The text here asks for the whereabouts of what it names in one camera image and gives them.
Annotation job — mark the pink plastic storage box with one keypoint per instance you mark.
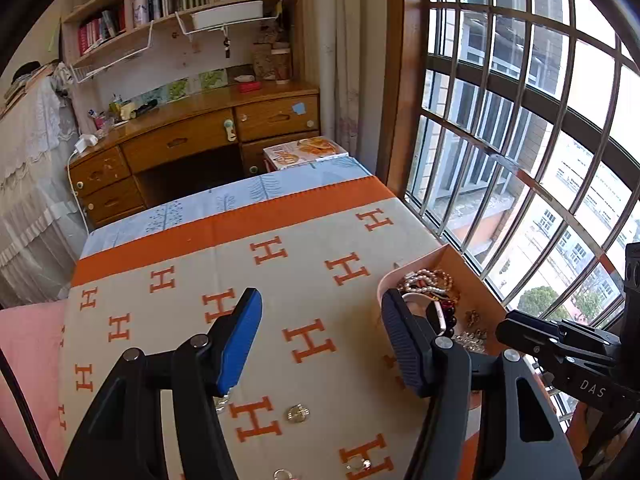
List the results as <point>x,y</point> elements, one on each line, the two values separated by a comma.
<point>465,280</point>

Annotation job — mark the beige decoration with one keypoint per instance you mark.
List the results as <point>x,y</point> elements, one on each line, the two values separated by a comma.
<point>274,36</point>

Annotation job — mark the pale floral curtain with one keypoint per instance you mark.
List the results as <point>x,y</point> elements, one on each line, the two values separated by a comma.
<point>345,60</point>

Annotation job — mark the hanging keys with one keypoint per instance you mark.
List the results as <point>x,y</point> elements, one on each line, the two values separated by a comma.
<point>226,47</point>

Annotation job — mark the orange beige printed blanket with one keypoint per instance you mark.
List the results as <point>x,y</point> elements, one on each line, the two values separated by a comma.
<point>175,345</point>

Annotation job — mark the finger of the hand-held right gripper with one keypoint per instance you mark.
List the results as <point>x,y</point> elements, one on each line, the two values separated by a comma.
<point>530,332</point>

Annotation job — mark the food picture box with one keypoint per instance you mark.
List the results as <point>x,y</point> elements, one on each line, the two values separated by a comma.
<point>305,152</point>

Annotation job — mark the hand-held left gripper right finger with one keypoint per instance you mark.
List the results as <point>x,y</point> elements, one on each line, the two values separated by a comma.
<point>407,350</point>

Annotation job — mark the white patterned bottle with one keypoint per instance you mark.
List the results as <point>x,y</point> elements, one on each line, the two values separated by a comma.
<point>141,10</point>

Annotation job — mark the pink band smartwatch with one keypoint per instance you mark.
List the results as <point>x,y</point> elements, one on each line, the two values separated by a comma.
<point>437,316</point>

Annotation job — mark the silver crystal earring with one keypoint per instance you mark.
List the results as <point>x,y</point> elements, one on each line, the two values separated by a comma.
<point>222,402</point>

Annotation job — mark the barred window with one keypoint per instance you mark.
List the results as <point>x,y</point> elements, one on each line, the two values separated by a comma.
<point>500,85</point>

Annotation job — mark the blue sticky note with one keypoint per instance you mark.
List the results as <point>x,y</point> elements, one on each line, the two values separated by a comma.
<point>299,108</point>

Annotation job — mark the strip of green picture cards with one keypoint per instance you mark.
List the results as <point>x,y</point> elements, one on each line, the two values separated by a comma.
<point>175,87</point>

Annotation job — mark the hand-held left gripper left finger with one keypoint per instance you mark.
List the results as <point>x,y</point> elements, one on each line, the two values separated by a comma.
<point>240,345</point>

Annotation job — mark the pink pen holder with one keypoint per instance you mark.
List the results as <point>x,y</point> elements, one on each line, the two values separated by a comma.
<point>101,121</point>

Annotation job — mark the green bottle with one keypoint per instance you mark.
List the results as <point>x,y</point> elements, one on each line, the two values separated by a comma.
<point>116,109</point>

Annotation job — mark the wooden window frame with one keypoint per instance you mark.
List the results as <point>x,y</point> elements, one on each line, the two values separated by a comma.
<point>400,85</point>

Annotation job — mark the red white patterned jar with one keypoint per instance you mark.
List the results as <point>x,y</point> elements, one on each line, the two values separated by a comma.
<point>281,65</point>

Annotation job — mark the black flashlight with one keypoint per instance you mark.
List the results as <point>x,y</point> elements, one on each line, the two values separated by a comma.
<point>145,107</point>

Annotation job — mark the white lace covered piano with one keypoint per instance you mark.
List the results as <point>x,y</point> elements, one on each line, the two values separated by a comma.
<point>35,185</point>

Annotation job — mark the black hat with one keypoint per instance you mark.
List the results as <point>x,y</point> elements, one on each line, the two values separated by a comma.
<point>26,69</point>

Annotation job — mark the white plastic basin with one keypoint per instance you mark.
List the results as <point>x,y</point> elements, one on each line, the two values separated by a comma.
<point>227,14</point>

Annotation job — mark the white charger adapter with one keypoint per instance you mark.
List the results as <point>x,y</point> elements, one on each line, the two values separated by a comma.
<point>86,142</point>

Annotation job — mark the wooden bookshelf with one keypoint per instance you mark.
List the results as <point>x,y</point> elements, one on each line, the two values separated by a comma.
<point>200,55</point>

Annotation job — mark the small red box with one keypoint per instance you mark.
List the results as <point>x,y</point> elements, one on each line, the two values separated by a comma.
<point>248,86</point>

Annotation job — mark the cream toy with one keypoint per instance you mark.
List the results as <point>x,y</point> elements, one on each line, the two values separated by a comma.
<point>128,111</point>

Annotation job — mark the wooden desk with drawers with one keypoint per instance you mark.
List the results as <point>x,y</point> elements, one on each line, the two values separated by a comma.
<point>200,135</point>

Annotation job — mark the brown woven jar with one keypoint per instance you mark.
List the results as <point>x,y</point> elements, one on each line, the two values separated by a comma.
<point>262,60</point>

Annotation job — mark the white teal drawer hook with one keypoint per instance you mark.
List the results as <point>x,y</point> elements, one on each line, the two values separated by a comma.
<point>230,130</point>

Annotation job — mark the row of red books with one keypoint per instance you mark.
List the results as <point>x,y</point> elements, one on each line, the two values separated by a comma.
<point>95,32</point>

